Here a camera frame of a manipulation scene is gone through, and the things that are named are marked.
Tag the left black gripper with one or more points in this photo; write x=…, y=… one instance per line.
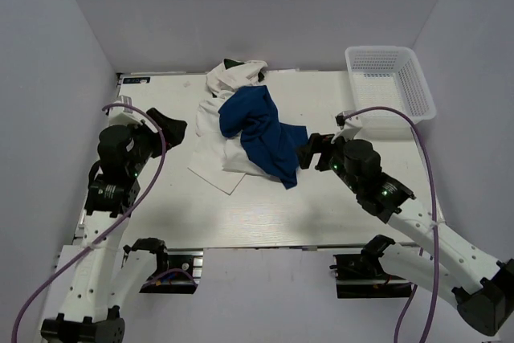
x=173, y=129

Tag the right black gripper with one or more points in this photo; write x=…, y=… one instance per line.
x=316, y=142

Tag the white t shirt red print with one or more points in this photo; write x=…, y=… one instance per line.
x=220, y=161

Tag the blue t shirt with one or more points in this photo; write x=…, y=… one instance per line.
x=268, y=143

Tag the white green raglan t shirt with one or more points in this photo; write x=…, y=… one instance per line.
x=231, y=75

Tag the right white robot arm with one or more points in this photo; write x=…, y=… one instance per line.
x=477, y=285

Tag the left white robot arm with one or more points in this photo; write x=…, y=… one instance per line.
x=108, y=275

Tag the blue table label sticker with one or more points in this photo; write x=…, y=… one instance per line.
x=136, y=80

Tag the white plastic basket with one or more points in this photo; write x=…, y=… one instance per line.
x=389, y=76

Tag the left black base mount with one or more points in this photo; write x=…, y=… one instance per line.
x=182, y=276

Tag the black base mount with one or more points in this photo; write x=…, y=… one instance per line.
x=182, y=276
x=357, y=277

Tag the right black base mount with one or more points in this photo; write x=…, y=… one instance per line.
x=357, y=277

